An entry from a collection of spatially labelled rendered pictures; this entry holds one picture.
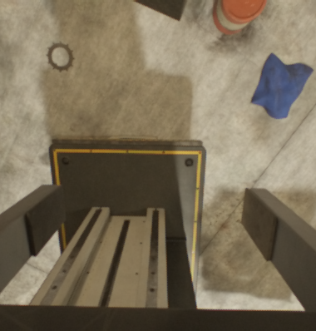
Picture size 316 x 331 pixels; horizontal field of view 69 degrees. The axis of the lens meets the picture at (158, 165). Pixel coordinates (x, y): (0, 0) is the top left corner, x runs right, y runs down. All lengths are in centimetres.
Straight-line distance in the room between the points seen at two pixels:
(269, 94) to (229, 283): 124
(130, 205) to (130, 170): 17
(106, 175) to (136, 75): 57
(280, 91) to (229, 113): 29
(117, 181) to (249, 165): 79
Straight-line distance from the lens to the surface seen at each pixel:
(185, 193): 108
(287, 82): 144
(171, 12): 27
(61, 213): 17
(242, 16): 123
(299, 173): 160
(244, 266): 178
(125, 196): 109
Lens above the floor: 131
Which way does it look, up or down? 75 degrees down
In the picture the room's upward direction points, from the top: 177 degrees counter-clockwise
